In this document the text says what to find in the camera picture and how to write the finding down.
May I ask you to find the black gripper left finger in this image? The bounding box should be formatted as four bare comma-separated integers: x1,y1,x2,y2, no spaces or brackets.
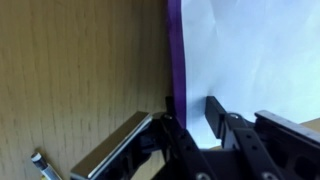
69,95,214,180

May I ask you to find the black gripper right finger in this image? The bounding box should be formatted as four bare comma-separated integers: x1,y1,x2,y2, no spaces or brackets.
204,95,320,180

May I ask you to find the white paper sheet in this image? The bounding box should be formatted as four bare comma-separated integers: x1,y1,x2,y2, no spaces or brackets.
180,0,320,150

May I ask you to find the purple file holder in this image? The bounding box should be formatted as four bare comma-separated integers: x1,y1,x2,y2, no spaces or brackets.
166,0,188,130

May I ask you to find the silver pen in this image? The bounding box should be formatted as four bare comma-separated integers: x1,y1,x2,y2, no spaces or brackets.
30,152,63,180

